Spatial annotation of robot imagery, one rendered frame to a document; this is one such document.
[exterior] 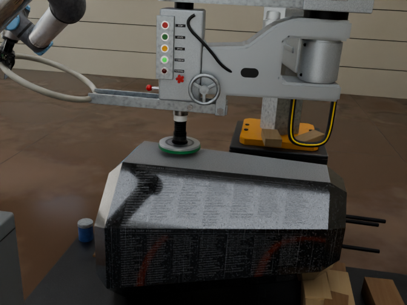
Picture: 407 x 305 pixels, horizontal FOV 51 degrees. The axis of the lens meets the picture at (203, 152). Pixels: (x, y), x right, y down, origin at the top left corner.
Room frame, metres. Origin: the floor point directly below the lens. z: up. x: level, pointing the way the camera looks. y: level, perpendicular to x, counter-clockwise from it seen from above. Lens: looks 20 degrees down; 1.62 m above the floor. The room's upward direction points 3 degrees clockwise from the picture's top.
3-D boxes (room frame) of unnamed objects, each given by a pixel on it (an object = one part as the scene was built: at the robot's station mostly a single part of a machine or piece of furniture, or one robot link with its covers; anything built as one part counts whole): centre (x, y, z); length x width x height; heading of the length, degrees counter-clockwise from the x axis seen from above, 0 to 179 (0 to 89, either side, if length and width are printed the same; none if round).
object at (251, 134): (2.74, -0.49, 0.76); 0.49 x 0.49 x 0.05; 82
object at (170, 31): (2.00, 0.20, 1.37); 0.08 x 0.03 x 0.28; 88
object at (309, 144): (2.09, -0.53, 1.05); 0.23 x 0.03 x 0.32; 88
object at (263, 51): (2.09, -0.26, 1.30); 0.74 x 0.23 x 0.49; 88
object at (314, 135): (2.55, -0.64, 0.80); 0.20 x 0.10 x 0.05; 119
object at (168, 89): (2.11, 0.05, 1.32); 0.36 x 0.22 x 0.45; 88
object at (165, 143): (2.11, 0.13, 0.87); 0.21 x 0.21 x 0.01
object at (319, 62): (2.09, -0.53, 1.34); 0.19 x 0.19 x 0.20
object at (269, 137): (2.50, -0.41, 0.81); 0.20 x 0.10 x 0.05; 0
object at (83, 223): (2.51, 0.76, 0.08); 0.10 x 0.10 x 0.13
